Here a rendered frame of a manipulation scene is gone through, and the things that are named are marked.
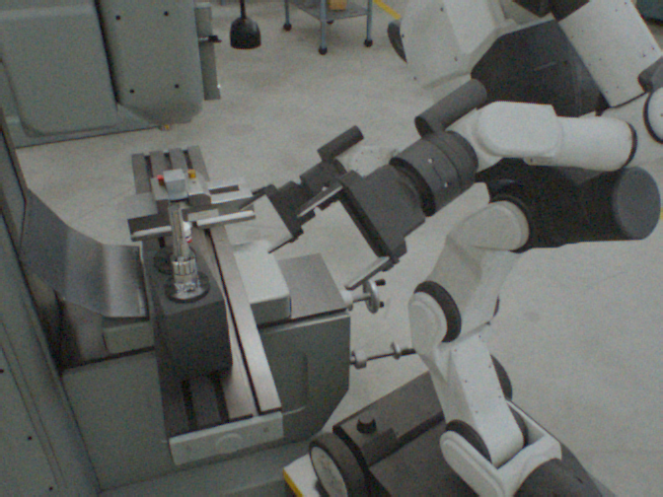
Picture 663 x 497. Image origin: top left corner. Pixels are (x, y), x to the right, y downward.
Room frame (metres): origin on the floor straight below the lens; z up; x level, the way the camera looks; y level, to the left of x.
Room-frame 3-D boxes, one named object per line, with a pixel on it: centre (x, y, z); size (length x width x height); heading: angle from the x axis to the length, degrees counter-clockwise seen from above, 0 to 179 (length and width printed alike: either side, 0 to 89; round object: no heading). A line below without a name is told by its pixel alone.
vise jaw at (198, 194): (1.55, 0.37, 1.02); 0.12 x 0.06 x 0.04; 19
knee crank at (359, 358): (1.41, -0.17, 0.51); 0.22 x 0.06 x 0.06; 107
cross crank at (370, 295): (1.53, -0.10, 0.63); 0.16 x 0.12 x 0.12; 107
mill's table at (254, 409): (1.38, 0.38, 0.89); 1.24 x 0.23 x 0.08; 17
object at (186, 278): (0.99, 0.28, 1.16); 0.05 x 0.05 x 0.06
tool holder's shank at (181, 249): (0.99, 0.28, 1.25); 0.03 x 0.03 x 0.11
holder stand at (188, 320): (1.03, 0.30, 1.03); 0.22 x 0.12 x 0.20; 24
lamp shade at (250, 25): (1.47, 0.19, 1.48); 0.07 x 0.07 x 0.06
